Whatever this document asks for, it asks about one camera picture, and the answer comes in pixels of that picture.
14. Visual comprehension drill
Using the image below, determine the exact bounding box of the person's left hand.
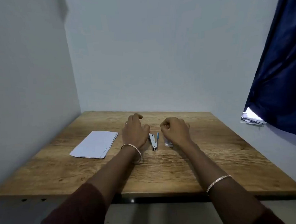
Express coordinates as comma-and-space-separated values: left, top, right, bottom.
121, 113, 152, 151

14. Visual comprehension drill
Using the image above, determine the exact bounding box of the person's right hand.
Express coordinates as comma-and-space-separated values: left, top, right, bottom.
159, 116, 194, 150

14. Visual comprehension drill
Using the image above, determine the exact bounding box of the blue and silver stapler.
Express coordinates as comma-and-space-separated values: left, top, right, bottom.
149, 132, 160, 152

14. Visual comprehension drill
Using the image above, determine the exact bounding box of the stack of white papers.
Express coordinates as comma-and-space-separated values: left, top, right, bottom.
68, 130, 120, 160

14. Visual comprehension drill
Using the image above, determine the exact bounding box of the person's right forearm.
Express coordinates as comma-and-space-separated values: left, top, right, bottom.
174, 138, 287, 224

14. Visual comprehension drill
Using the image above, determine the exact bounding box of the silver bangle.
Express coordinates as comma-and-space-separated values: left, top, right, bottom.
205, 175, 233, 194
120, 143, 143, 165

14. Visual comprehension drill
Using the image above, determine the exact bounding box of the pile of crumpled white sheets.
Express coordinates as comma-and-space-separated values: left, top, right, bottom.
240, 106, 268, 127

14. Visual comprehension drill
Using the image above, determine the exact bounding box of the dark blue curtain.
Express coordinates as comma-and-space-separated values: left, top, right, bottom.
239, 0, 296, 140

